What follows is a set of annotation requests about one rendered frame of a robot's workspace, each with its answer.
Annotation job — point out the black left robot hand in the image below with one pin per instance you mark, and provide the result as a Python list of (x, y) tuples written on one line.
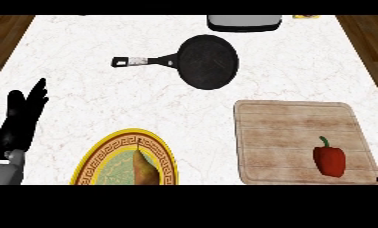
[(18, 118)]

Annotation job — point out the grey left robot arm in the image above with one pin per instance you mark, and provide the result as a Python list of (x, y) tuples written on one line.
[(11, 171)]

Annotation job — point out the black frying pan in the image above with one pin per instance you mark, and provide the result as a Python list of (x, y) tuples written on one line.
[(207, 61)]

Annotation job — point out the wooden cutting board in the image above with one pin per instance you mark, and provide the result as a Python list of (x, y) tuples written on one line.
[(281, 138)]

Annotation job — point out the red bell pepper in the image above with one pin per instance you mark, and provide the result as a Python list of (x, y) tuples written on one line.
[(330, 160)]

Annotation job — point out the yellow patterned plate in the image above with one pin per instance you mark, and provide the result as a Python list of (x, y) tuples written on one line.
[(105, 165)]

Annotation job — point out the brown pear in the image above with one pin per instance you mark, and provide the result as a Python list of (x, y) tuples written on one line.
[(145, 168)]

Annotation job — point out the grey and black appliance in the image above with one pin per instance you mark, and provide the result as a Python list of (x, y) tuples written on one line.
[(244, 22)]

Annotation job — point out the small yellow object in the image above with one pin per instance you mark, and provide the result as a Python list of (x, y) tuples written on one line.
[(306, 16)]

